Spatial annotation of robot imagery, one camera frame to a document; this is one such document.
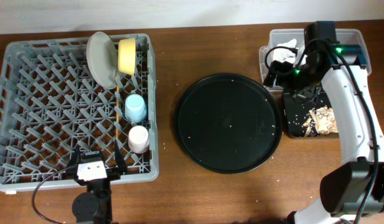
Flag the clear plastic bin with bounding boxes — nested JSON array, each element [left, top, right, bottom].
[[259, 29, 372, 81]]

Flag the black rectangular tray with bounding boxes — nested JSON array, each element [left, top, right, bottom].
[[282, 90, 339, 138]]

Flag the wooden chopstick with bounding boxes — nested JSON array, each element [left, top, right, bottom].
[[115, 71, 119, 139]]

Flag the pink cup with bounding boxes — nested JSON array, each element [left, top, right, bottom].
[[128, 126, 149, 154]]

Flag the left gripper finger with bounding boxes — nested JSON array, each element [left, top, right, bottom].
[[68, 145, 80, 167], [115, 140, 128, 173]]

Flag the grey dishwasher rack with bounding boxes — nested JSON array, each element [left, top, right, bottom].
[[0, 34, 159, 193]]

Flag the round black tray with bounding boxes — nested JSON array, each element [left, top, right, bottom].
[[173, 73, 283, 174]]

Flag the blue cup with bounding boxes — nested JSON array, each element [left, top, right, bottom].
[[124, 94, 148, 123]]

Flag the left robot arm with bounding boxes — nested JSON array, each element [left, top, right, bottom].
[[66, 143, 128, 223]]

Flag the grey plate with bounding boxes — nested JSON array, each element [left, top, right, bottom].
[[86, 32, 118, 89]]

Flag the yellow bowl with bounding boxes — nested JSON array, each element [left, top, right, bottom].
[[118, 39, 136, 76]]

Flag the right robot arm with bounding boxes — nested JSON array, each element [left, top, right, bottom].
[[260, 21, 384, 223]]

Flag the food scraps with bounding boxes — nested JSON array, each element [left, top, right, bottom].
[[302, 106, 339, 137]]

